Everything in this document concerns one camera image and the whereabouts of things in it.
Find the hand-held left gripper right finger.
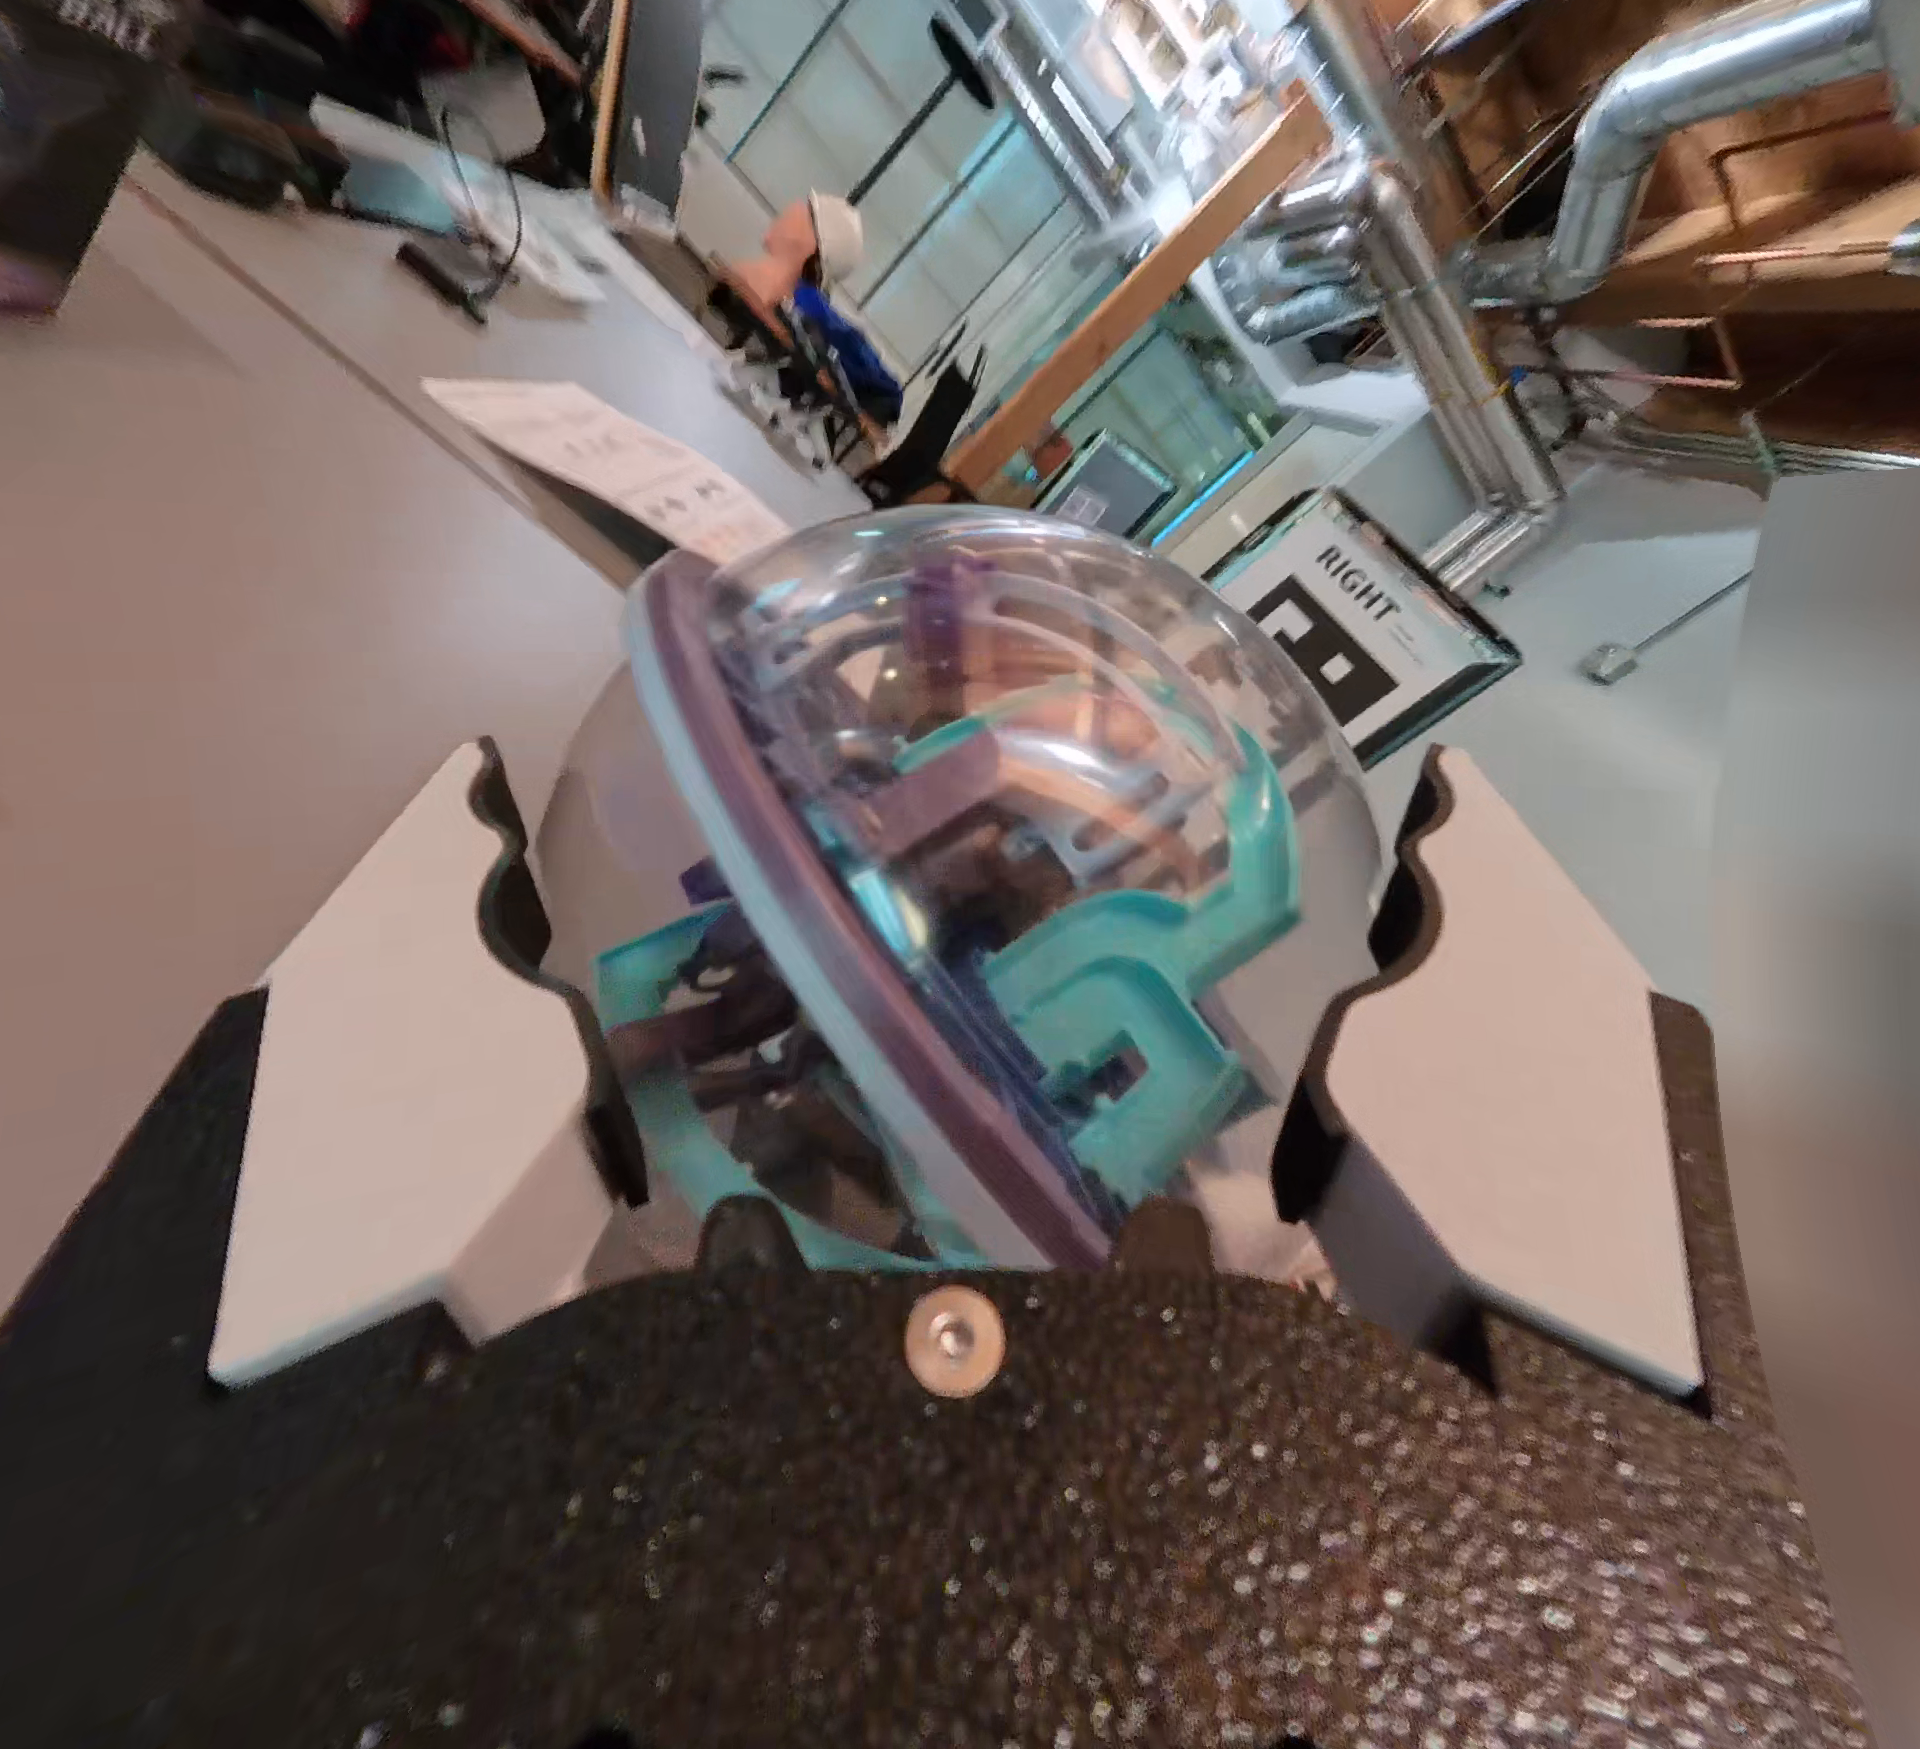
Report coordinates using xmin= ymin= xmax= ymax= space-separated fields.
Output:
xmin=1270 ymin=743 xmax=1713 ymax=1403

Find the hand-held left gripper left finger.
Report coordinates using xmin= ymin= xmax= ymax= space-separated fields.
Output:
xmin=206 ymin=734 xmax=656 ymax=1389

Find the clear plastic maze ball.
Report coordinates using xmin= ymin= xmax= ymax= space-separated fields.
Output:
xmin=530 ymin=503 xmax=1384 ymax=1274

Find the silver pipe bundle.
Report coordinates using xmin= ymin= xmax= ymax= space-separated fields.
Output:
xmin=1240 ymin=150 xmax=1570 ymax=596

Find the grey monitor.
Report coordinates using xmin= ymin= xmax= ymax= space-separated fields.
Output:
xmin=1035 ymin=425 xmax=1174 ymax=537

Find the wooden beam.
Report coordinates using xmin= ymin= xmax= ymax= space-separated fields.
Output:
xmin=948 ymin=81 xmax=1340 ymax=502

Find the black office chair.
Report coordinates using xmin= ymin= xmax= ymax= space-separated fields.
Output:
xmin=857 ymin=330 xmax=989 ymax=509

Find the mannequin with white cap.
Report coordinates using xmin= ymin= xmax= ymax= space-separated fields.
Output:
xmin=739 ymin=185 xmax=907 ymax=431

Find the black round stand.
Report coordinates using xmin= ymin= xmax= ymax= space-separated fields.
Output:
xmin=857 ymin=11 xmax=1000 ymax=210

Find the black power adapter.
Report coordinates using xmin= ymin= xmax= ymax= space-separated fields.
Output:
xmin=394 ymin=237 xmax=491 ymax=326

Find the small printed paper sheet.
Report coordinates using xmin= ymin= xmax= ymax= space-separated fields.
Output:
xmin=501 ymin=203 xmax=621 ymax=307

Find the black flat panel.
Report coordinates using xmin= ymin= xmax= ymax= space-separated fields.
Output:
xmin=587 ymin=0 xmax=709 ymax=210

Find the black cardboard toy box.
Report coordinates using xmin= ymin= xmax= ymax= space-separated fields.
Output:
xmin=0 ymin=0 xmax=208 ymax=314

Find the large silver air duct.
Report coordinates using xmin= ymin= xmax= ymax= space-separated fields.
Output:
xmin=1545 ymin=0 xmax=1920 ymax=271

